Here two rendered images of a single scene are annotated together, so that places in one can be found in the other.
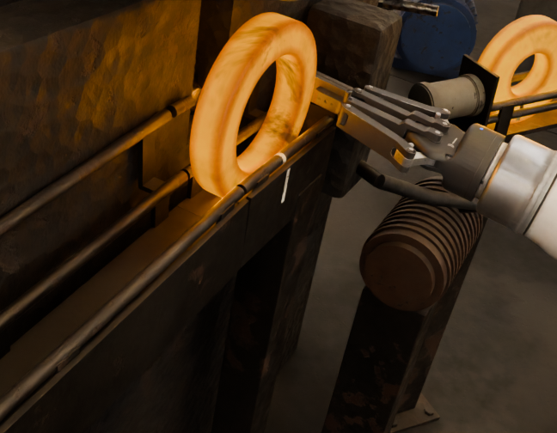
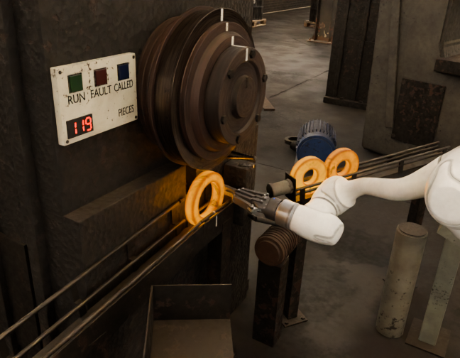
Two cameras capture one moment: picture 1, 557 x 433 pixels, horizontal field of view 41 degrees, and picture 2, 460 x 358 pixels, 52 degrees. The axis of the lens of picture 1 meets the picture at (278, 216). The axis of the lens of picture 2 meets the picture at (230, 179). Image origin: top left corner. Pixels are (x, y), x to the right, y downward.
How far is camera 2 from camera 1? 0.83 m
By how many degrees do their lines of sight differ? 11
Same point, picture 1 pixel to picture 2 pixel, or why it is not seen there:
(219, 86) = (192, 193)
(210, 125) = (189, 204)
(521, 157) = (284, 206)
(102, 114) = (160, 204)
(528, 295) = (355, 269)
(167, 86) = (177, 194)
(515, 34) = (300, 164)
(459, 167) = (267, 210)
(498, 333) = (338, 286)
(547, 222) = (293, 224)
